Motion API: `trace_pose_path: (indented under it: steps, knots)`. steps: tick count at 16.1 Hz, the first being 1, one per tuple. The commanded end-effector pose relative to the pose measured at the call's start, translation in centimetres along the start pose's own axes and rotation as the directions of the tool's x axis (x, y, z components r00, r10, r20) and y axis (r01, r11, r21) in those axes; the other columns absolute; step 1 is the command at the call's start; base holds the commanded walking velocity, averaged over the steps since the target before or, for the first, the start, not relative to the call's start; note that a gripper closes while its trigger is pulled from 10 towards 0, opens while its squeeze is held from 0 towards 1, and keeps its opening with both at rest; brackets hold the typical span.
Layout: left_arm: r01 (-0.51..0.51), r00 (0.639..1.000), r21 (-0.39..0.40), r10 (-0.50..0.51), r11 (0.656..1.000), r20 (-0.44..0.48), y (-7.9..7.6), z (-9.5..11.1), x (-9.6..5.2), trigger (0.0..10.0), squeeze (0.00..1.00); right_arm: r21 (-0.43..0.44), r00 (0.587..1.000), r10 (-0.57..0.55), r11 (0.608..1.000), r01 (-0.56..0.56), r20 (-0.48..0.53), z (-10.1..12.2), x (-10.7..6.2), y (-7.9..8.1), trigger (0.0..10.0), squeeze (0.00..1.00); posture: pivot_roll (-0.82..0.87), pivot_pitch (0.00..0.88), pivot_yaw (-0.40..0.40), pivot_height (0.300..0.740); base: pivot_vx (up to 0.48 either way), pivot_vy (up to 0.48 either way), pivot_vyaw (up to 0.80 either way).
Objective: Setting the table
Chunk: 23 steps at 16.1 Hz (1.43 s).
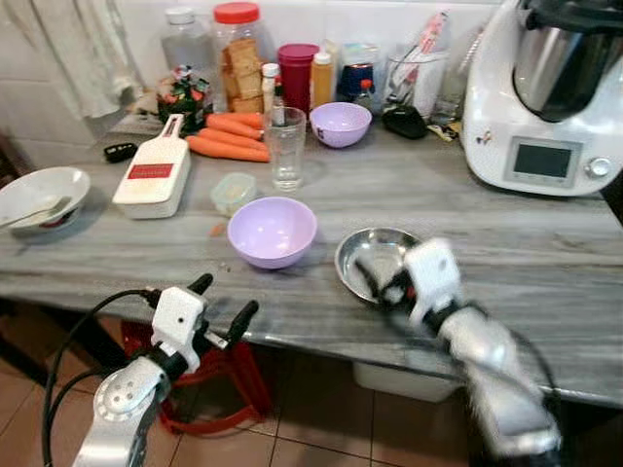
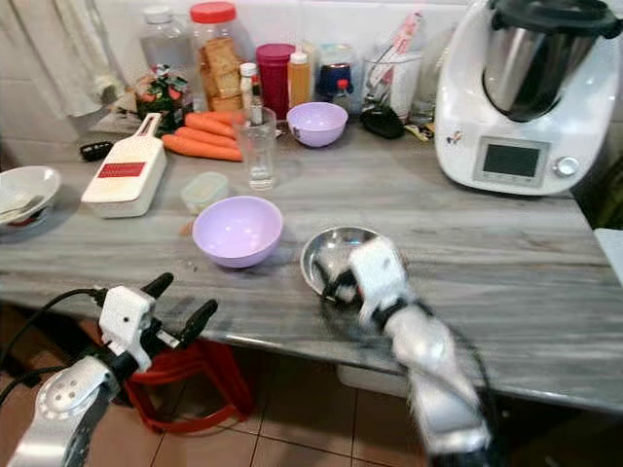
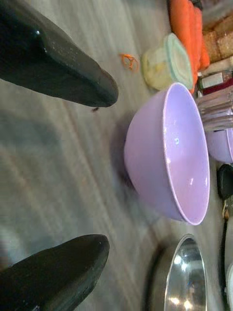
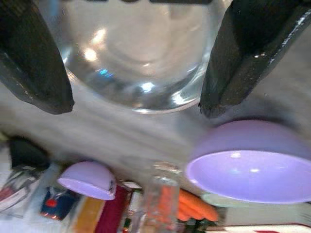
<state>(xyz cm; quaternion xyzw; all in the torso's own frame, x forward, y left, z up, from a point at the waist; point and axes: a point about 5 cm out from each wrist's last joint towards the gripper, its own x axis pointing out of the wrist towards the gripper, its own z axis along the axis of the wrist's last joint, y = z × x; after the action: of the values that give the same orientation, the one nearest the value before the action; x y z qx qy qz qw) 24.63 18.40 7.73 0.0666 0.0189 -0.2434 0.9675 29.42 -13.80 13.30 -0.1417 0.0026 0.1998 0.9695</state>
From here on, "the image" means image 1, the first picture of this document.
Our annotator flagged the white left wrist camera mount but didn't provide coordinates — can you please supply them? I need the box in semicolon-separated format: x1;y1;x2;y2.
150;285;208;374

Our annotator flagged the orange carrot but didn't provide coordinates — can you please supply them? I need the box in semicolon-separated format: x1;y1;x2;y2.
216;111;267;129
203;116;265;144
185;134;272;164

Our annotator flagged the jar with blue label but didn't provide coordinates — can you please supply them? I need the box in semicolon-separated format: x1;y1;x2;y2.
337;41;384;104

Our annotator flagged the clear utensil holder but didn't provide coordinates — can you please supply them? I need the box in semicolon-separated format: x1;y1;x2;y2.
385;11;452;119

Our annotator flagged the small black pouch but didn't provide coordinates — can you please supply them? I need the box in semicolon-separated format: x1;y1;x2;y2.
381;103;430;141

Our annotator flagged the white kitchen cooking machine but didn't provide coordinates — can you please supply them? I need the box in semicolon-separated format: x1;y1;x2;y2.
460;0;623;198

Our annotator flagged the metal spoon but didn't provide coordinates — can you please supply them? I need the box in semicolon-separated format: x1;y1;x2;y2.
0;198;74;231

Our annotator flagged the short black arm cable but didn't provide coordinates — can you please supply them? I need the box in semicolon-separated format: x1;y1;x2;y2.
43;365;111;420

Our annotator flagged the white ceramic bowl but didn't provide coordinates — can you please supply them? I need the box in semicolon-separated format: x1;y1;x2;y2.
0;165;92;234

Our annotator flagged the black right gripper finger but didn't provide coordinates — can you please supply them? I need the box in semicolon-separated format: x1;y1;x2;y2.
353;256;391;302

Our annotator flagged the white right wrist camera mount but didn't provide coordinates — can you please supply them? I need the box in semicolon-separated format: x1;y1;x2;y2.
401;237;464;328

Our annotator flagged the long black arm cable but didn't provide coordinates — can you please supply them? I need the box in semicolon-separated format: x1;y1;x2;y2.
40;287;163;467

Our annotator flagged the black key fob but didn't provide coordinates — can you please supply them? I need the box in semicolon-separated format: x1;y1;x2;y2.
103;141;139;164

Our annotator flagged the tall clear bottle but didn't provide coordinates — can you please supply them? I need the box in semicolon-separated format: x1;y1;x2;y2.
432;23;486;124

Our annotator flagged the small white-capped sauce bottle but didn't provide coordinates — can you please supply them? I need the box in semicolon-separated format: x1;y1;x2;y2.
260;62;284;126

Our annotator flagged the clear drinking glass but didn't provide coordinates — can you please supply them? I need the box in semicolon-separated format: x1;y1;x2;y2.
263;106;309;193

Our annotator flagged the clear white-capped plastic jar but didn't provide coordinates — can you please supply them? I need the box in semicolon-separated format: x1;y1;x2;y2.
160;6;218;98

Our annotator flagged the hanging grey towel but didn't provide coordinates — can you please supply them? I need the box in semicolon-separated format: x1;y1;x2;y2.
28;0;148;121

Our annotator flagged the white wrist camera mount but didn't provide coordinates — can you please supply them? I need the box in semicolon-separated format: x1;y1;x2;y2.
150;285;208;374
401;237;464;328

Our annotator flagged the orange bottle with white cap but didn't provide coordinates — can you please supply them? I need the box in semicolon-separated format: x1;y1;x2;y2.
311;51;336;111

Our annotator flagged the shiny steel bowl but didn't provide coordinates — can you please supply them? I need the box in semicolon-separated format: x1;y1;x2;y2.
334;227;425;305

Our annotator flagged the large lilac plastic bowl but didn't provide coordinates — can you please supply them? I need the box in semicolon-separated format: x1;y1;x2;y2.
227;196;319;271

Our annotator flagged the red-lidded jar of crackers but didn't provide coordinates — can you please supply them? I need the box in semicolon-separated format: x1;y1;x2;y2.
212;1;266;116

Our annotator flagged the red plastic stool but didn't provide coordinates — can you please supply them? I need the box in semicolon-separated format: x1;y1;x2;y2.
121;320;275;437

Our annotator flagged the white plastic bin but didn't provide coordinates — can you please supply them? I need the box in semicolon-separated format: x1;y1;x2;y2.
351;361;464;404

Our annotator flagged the maroon plastic canister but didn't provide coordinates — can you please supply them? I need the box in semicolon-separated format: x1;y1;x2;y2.
276;42;321;114

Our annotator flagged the small lilac plastic bowl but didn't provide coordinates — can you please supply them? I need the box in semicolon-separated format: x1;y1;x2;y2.
309;100;374;150

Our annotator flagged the small clear lidded container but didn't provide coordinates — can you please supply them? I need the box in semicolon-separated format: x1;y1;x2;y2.
210;171;260;218

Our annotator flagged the white slicer with red blade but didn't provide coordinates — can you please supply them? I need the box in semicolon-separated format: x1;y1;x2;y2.
111;113;193;221

